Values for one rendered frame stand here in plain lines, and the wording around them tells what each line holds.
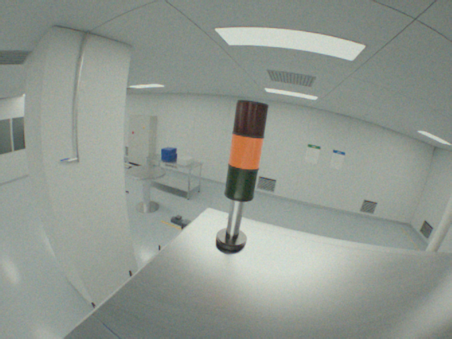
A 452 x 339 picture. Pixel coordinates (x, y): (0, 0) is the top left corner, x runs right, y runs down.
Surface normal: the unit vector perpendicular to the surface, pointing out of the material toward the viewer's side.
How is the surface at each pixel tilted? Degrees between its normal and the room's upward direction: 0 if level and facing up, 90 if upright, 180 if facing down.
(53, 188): 90
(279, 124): 90
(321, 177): 90
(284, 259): 0
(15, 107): 90
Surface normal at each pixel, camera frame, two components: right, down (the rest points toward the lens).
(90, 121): 0.93, 0.21
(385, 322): 0.12, -0.95
